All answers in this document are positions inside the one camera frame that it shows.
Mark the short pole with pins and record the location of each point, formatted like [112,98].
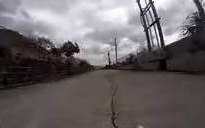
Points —
[109,59]

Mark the tall pole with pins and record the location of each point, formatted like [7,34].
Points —
[116,50]

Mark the row of bushes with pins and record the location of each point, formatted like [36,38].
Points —
[80,66]

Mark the dark tree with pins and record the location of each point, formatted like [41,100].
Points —
[70,48]

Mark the grey concrete road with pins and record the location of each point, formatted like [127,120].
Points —
[73,100]

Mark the lattice tower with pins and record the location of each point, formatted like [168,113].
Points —
[159,30]

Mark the dark fence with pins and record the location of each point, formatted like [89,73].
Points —
[16,74]

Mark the earth bank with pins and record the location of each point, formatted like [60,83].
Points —
[6,40]

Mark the palm tree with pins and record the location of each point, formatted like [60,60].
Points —
[203,15]

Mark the concrete wall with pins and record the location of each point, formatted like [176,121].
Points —
[190,61]

